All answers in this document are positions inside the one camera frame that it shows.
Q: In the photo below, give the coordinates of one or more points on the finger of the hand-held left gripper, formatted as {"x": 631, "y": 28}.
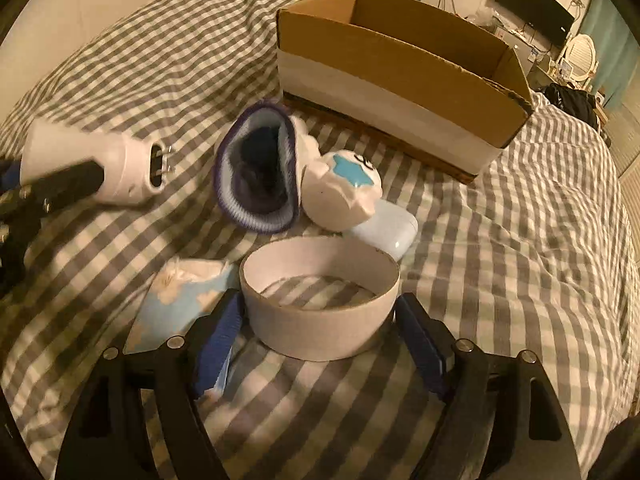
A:
{"x": 70, "y": 182}
{"x": 20, "y": 225}

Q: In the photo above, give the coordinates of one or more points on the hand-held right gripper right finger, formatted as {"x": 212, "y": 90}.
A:
{"x": 420, "y": 345}

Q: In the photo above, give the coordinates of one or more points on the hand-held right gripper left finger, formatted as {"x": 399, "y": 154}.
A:
{"x": 220, "y": 340}

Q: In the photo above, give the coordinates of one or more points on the white power plug adapter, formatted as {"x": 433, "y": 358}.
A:
{"x": 125, "y": 170}

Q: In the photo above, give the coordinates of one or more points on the cardboard box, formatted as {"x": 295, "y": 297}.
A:
{"x": 400, "y": 85}

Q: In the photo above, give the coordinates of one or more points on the blue cloud print tissue packet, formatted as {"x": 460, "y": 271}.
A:
{"x": 170, "y": 300}

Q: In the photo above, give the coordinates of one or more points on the light blue plastic case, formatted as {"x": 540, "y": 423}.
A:
{"x": 387, "y": 232}

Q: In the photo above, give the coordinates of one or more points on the grey checkered blanket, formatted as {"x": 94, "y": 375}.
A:
{"x": 525, "y": 260}

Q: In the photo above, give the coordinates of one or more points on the white round toy blue star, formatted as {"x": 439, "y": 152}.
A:
{"x": 335, "y": 200}

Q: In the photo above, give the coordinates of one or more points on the purple knit beanie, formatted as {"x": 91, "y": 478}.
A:
{"x": 260, "y": 170}

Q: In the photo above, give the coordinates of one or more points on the black bag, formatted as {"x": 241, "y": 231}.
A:
{"x": 572, "y": 102}

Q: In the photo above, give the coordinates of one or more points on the cluttered desk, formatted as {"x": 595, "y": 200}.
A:
{"x": 515, "y": 40}

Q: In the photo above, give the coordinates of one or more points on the white oval mirror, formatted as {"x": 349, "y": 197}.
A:
{"x": 582, "y": 57}

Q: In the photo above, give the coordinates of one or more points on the black flat screen television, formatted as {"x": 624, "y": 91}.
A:
{"x": 535, "y": 2}

